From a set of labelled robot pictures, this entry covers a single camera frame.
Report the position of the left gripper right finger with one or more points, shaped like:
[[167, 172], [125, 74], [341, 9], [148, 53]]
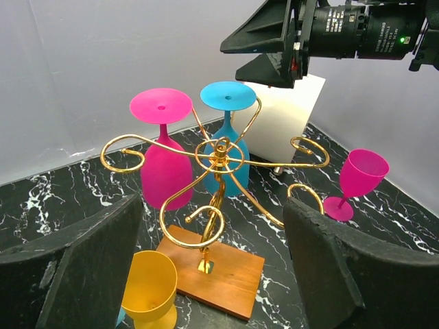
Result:
[[350, 279]]

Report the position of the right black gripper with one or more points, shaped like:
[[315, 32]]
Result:
[[370, 30]]

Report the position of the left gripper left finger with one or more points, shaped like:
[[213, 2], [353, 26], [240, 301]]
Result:
[[75, 277]]

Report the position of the blue wine glass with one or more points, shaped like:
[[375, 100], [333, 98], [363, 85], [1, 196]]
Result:
[[121, 317], [229, 96]]

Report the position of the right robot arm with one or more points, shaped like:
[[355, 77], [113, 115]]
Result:
[[426, 47]]

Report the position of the yellow wine glass right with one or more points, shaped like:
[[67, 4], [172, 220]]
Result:
[[150, 292]]

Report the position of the white cylindrical container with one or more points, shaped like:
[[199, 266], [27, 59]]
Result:
[[284, 114]]

